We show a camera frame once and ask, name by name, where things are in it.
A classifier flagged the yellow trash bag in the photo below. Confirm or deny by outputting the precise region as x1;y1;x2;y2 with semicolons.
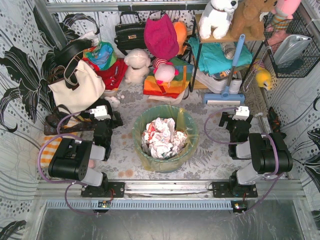
131;105;199;173

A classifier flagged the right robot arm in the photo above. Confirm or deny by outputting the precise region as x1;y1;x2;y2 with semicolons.
212;110;293;199

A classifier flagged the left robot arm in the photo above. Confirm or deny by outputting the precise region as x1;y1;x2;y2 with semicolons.
45;99;125;199

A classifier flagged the cream canvas tote bag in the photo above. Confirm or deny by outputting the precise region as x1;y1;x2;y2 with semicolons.
48;60;106;113

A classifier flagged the crumpled paper trash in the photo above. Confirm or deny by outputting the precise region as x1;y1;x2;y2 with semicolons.
141;117;188;160

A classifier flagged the teal trash bin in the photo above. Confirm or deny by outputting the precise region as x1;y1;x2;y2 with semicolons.
131;105;199;173

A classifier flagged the brown patterned bag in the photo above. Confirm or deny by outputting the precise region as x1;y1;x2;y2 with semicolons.
44;104;98;136

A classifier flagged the magenta cloth bag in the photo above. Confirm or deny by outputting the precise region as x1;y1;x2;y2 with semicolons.
144;13;179;61

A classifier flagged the small white plush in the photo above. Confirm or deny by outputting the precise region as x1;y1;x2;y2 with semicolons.
104;94;125;109

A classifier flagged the blue floor mop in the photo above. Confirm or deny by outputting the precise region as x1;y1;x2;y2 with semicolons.
203;34;246;106

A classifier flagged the black orange cloth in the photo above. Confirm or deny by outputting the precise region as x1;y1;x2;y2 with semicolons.
267;106;287;139

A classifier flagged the red clothing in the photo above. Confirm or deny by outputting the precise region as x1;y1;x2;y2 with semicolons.
89;58;128;90

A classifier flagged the white storage box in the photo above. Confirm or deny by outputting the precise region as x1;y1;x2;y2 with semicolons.
195;71;242;94

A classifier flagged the yellow plush toy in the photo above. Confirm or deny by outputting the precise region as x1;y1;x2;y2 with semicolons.
252;60;272;91

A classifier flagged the cream plush lamb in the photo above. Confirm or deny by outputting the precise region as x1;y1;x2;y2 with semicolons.
124;48;151;84

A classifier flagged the colorful printed cloth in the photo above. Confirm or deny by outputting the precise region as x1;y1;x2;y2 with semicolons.
82;41;117;71

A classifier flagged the pink head plush doll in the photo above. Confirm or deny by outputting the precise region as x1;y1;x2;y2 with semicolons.
152;57;179;85

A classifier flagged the rainbow folded cloth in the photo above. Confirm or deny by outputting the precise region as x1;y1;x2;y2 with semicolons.
143;57;194;99

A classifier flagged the teal folded cloth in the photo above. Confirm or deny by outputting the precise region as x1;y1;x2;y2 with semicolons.
198;43;253;75

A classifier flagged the orange checkered towel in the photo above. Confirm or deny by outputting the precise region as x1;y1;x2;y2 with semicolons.
36;133;81;168

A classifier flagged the black round hat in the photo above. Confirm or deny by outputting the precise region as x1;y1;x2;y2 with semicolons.
54;39;93;67

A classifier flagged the black leather handbag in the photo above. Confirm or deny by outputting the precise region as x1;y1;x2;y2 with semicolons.
114;11;147;56

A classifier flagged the silver foil pouch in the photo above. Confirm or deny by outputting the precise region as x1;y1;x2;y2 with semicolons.
273;34;313;65

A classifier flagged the brown teddy bear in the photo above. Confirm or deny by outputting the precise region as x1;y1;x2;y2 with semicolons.
230;0;278;39

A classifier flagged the orange plush toy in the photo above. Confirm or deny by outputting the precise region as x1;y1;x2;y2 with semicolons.
173;21;187;55

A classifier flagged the white plush dog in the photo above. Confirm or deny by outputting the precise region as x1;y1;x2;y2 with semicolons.
199;0;239;40

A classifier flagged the pink plush toy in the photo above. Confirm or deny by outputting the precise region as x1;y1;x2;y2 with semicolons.
267;0;301;32

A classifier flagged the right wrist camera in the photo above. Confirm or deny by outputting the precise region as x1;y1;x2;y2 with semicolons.
232;106;250;121

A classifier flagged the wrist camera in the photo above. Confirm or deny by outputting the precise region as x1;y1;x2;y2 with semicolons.
232;106;250;121
85;105;111;121

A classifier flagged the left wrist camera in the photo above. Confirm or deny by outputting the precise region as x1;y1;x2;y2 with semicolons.
85;105;111;121

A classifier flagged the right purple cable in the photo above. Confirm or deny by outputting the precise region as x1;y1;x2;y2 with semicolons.
203;107;286;214

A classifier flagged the purple cable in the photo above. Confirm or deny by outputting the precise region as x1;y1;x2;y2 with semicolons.
203;107;286;214
37;111;111;216

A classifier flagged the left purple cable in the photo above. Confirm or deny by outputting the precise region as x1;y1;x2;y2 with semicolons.
37;111;111;216

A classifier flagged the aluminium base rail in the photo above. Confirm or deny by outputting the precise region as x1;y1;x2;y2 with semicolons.
35;179;306;211

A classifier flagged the black wire basket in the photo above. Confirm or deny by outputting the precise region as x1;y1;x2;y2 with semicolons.
264;12;320;79

